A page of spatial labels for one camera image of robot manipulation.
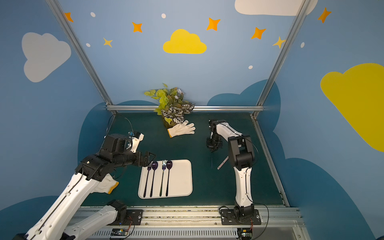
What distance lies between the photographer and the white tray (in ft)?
2.74

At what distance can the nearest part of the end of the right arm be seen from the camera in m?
Result: 0.81

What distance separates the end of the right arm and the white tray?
17 centimetres

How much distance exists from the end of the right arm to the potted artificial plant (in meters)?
0.18

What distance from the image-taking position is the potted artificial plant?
91cm

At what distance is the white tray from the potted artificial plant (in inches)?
10.8
